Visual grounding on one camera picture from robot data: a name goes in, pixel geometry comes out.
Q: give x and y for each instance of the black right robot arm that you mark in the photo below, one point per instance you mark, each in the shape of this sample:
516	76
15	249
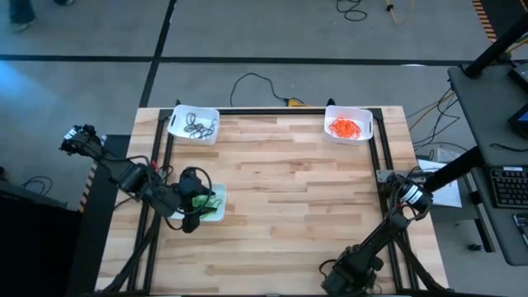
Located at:
396	222

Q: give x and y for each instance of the orange rubber band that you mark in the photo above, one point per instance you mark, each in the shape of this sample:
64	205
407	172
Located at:
335	128
356	131
345	131
342	122

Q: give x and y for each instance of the grey side table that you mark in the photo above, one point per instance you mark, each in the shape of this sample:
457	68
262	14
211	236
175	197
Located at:
482	115

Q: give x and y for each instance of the black cabinet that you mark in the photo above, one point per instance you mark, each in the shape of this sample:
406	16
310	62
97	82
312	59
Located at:
33	247

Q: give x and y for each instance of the black aluminium rig frame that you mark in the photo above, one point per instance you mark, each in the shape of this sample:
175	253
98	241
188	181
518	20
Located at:
268	111

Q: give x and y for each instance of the black tablet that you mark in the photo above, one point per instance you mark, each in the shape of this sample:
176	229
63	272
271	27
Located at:
520	121

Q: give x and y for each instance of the black slanted pole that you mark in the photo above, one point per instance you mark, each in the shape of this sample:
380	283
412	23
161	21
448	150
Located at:
495	45

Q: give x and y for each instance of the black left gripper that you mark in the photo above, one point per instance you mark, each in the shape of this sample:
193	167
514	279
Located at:
181	198

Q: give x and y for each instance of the black laptop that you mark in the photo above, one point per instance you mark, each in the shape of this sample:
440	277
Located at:
520	76

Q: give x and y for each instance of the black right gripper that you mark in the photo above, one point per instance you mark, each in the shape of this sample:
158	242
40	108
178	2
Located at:
350	276

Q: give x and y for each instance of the black keyboard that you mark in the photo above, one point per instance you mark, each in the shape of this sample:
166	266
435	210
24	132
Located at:
511	187

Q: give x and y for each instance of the white plastic basket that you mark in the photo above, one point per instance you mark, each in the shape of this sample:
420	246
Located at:
367	138
177	136
220	198

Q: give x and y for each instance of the black rubber band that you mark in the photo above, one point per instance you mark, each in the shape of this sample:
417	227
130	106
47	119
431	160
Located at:
209	131
198	134
190	123
204	123

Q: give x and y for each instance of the person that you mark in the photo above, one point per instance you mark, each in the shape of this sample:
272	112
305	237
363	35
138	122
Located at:
20	14

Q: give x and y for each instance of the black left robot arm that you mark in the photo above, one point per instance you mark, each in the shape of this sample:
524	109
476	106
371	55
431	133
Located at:
132	177

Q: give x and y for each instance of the white paper sheet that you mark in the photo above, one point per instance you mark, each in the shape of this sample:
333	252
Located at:
449	198

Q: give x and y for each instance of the silver frame bracket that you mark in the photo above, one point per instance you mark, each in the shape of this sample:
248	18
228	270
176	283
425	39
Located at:
383	176

